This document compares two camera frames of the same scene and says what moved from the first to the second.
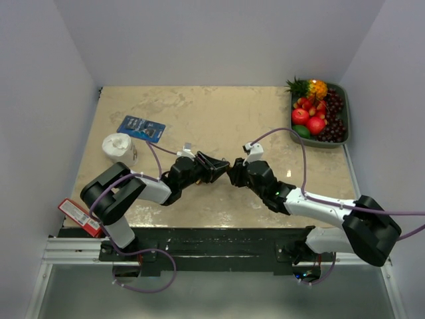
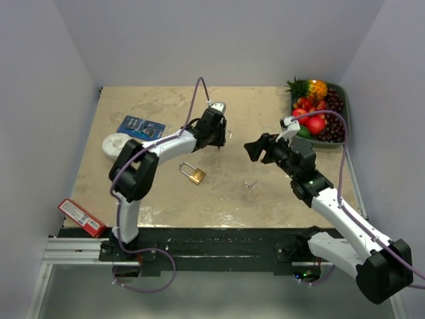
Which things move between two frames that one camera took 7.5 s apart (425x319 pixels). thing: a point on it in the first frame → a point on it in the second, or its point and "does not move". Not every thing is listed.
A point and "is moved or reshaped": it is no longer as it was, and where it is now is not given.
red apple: (299, 116) does not move
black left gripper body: (202, 171) → (217, 137)
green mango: (301, 130) does not move
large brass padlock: (228, 167) is moved or reshaped
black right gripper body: (256, 189) → (277, 151)
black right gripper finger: (238, 173) → (254, 149)
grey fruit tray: (312, 143) does not move
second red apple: (316, 125) does not move
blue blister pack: (141, 129) does not move
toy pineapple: (315, 88) does not move
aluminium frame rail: (68, 251) does not move
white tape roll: (119, 147) does not move
